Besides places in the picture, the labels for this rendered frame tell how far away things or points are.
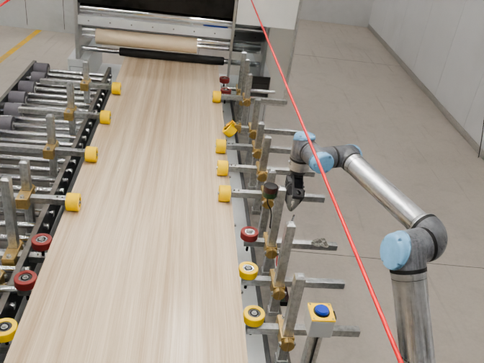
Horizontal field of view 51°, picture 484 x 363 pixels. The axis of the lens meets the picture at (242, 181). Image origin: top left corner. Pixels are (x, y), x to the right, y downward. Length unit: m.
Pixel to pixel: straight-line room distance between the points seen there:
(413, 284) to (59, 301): 1.20
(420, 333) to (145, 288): 0.97
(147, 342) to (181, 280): 0.33
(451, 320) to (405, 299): 1.94
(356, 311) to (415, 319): 1.70
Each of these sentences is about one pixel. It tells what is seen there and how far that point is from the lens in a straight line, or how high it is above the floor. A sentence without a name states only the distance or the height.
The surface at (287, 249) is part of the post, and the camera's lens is 2.00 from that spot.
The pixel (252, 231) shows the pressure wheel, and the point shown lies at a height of 0.90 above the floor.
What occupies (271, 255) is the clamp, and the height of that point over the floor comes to 0.84.
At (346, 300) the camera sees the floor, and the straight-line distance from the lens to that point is 3.47.
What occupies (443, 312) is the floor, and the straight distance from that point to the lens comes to 3.68.
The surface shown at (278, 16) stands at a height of 1.36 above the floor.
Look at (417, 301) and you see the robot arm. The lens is 1.73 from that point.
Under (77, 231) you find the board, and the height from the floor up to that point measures 0.90.
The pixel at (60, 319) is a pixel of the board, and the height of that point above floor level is 0.90.
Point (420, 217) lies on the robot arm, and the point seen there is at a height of 1.35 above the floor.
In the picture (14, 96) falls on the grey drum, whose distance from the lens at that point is 3.77.
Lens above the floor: 2.25
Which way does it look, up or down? 30 degrees down
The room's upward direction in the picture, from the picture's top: 8 degrees clockwise
